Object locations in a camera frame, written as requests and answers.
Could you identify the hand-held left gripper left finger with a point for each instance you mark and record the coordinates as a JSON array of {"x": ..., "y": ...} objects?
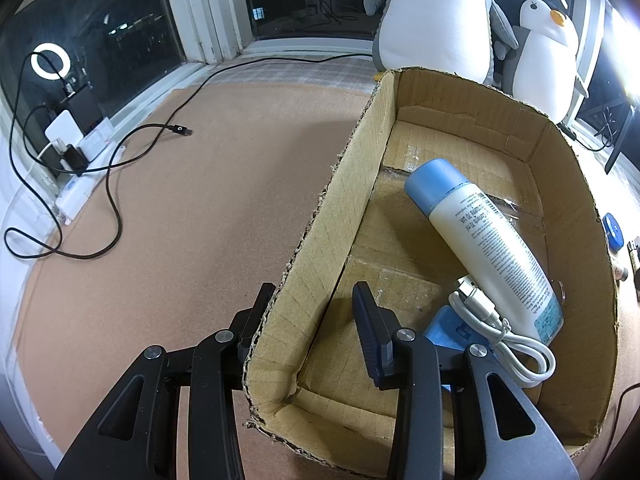
[{"x": 255, "y": 320}]

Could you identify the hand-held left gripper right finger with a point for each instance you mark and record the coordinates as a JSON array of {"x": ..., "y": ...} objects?
[{"x": 367, "y": 330}]

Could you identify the cardboard box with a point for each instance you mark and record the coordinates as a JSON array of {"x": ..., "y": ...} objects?
[{"x": 400, "y": 270}]

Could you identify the blue plastic holder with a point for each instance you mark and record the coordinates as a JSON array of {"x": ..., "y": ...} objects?
[{"x": 445, "y": 325}]

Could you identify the white bottle with blue cap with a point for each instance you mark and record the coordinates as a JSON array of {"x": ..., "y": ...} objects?
[{"x": 490, "y": 240}]

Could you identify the small white tube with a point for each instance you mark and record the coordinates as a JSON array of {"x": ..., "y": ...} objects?
[{"x": 620, "y": 274}]

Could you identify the blue round tin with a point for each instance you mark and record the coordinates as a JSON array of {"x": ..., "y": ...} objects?
[{"x": 612, "y": 232}]

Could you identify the white power strip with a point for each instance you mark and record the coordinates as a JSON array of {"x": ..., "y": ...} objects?
[{"x": 82, "y": 192}]

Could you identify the black plug adapter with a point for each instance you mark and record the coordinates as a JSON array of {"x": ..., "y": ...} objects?
[{"x": 75, "y": 157}]

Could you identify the white charger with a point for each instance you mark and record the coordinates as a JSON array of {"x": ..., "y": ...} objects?
[{"x": 62, "y": 130}]

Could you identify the black power strip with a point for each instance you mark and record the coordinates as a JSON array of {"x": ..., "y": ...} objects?
[{"x": 566, "y": 128}]

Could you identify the black tripod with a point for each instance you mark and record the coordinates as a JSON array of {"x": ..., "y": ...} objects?
[{"x": 617, "y": 152}]

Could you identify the large penguin plush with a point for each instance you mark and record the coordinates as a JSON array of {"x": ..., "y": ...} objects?
[{"x": 435, "y": 20}]

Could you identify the small penguin plush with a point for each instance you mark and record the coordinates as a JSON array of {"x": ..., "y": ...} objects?
[{"x": 545, "y": 60}]

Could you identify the white window frame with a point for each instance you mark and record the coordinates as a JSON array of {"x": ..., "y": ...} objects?
[{"x": 210, "y": 10}]

